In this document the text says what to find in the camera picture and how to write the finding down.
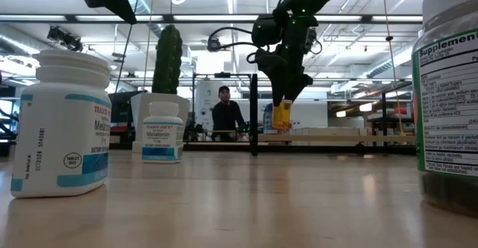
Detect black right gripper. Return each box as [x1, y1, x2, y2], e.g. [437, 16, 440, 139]
[255, 46, 314, 108]

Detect amber pill vial white cap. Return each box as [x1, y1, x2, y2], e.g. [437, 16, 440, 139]
[271, 99, 293, 131]

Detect blue bottle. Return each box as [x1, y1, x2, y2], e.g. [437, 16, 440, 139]
[263, 102, 276, 134]

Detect white melatonin bottle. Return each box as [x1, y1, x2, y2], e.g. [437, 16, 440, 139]
[141, 101, 184, 164]
[10, 49, 113, 199]

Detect green-label supplement jar white lid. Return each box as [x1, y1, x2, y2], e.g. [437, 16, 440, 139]
[410, 0, 478, 219]

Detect wooden shelf board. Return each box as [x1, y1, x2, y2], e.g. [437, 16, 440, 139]
[257, 134, 416, 143]

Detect person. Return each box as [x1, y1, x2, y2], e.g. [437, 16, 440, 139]
[211, 85, 247, 141]

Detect green cactus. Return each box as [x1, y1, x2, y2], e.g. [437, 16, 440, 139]
[151, 24, 184, 95]

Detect white cylindrical tank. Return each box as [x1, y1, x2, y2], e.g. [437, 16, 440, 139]
[194, 78, 225, 129]

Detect black monitor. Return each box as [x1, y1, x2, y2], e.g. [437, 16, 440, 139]
[111, 90, 149, 144]

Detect white planter pot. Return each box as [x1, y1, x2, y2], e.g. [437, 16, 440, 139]
[130, 92, 190, 154]

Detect black hanging cable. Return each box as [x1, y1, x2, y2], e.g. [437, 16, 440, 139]
[114, 0, 140, 94]

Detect black ceiling camera with cable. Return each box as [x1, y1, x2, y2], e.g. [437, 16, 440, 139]
[305, 27, 323, 55]

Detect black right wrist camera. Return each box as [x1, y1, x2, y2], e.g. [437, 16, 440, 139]
[252, 14, 283, 47]

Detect long black ceiling camera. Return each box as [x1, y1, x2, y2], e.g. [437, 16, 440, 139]
[46, 25, 84, 53]

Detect round black ceiling camera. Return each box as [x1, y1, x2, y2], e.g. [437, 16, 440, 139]
[207, 37, 222, 53]

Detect thin hanging cord with bead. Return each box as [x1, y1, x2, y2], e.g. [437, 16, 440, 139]
[380, 0, 406, 137]

